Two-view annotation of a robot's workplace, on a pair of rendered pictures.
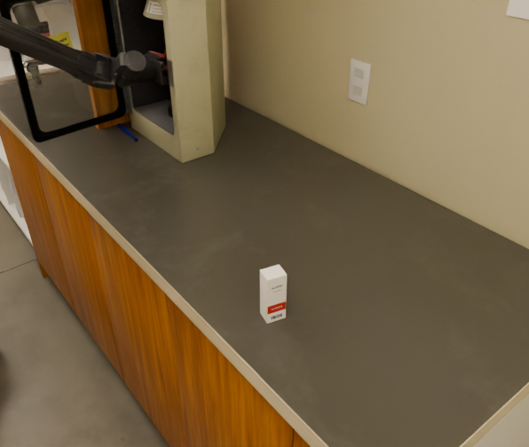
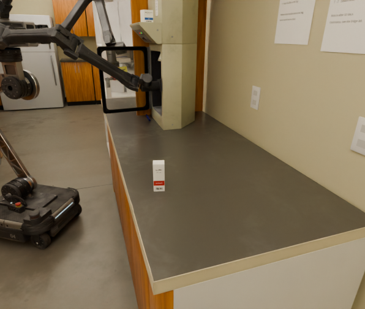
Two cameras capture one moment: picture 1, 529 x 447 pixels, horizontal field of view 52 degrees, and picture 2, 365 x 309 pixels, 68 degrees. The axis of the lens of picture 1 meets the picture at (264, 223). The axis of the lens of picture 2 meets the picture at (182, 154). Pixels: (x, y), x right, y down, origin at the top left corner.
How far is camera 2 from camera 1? 0.44 m
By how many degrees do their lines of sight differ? 20
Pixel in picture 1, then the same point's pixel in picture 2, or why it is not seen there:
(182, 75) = (166, 86)
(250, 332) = (142, 192)
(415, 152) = (278, 135)
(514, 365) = (279, 238)
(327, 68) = (243, 92)
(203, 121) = (176, 111)
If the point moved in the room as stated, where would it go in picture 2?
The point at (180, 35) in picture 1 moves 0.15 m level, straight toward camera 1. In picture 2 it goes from (168, 67) to (160, 70)
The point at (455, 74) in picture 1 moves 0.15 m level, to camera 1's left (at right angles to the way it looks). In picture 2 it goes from (297, 88) to (259, 86)
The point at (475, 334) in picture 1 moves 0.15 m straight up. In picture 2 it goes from (264, 219) to (272, 175)
